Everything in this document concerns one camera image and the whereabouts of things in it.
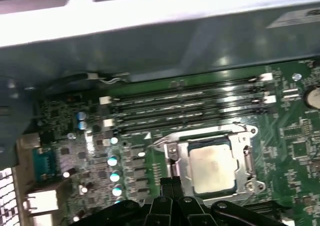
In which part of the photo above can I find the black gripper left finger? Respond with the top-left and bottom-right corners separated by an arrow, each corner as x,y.
74,177 -> 176,226

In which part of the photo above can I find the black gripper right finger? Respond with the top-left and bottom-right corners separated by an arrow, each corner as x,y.
171,176 -> 283,226

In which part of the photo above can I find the silver CPU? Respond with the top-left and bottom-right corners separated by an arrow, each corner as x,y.
187,142 -> 240,196

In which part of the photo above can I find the wire locking lever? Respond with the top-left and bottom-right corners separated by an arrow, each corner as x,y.
234,185 -> 266,208

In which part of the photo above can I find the metal socket cover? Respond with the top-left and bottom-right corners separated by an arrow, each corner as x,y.
164,132 -> 257,197

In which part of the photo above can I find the CPU socket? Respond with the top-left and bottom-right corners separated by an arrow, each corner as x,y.
162,123 -> 267,199

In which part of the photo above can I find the black RAM slot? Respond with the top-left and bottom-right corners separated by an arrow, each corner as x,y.
109,85 -> 270,117
102,96 -> 276,128
99,73 -> 274,106
112,108 -> 272,138

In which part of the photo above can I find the green motherboard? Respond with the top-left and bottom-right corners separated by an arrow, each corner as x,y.
32,60 -> 320,226

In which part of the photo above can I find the silver port connector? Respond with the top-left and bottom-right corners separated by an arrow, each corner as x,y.
24,190 -> 60,215
17,133 -> 41,149

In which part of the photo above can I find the blue port connector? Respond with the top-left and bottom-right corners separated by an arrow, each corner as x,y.
31,147 -> 58,182

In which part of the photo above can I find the black PC case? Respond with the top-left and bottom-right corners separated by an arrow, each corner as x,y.
0,0 -> 320,226

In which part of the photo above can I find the silver coin battery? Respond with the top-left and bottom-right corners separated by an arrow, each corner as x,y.
303,85 -> 320,110

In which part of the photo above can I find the white case label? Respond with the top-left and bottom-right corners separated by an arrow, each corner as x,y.
266,7 -> 320,30

